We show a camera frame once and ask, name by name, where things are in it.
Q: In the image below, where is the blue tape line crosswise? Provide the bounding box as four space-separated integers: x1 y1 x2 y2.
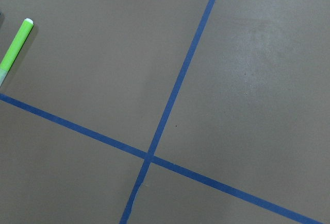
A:
1 94 319 223

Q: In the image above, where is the blue tape line lengthwise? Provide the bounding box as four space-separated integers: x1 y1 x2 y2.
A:
119 0 216 224

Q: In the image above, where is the green marker pen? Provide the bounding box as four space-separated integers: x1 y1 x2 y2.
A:
1 18 34 85

